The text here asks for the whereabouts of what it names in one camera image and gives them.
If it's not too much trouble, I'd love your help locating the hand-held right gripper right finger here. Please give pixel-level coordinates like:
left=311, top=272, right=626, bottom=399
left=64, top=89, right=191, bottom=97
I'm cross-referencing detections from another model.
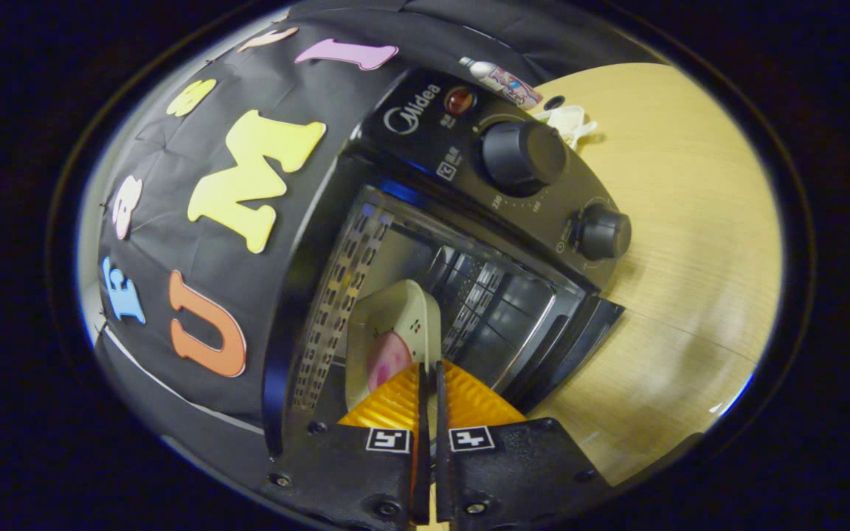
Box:
left=436, top=360, right=610, bottom=528

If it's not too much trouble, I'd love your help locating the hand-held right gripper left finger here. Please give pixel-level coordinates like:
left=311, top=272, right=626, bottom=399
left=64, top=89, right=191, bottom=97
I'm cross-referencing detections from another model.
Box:
left=266, top=361, right=429, bottom=526

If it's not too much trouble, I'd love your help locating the pink round food slice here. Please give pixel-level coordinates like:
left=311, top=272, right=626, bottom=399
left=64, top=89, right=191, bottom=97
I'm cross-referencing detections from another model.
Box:
left=366, top=330, right=415, bottom=392

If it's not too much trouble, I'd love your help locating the white square plate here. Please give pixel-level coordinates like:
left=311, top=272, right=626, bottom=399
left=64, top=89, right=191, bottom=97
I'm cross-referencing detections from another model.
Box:
left=345, top=279, right=442, bottom=414

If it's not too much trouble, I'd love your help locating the black electric oven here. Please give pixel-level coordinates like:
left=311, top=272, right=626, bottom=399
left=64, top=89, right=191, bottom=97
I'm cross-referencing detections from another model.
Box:
left=263, top=68, right=632, bottom=458

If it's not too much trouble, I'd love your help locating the black oven knob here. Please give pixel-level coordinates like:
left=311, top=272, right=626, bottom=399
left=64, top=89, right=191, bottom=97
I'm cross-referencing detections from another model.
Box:
left=481, top=120, right=567, bottom=198
left=571, top=204, right=632, bottom=261

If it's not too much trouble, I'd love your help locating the white divided snack dish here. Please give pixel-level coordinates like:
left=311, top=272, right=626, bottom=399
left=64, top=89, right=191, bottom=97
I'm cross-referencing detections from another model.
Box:
left=536, top=105, right=599, bottom=148

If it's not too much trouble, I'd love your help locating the silver printed bottle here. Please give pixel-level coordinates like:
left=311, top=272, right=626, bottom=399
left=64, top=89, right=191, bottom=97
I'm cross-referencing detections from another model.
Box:
left=460, top=57, right=544, bottom=110

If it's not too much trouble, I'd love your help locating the oven wire rack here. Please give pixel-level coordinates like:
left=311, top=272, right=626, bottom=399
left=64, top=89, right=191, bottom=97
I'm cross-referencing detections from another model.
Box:
left=432, top=251, right=581, bottom=384

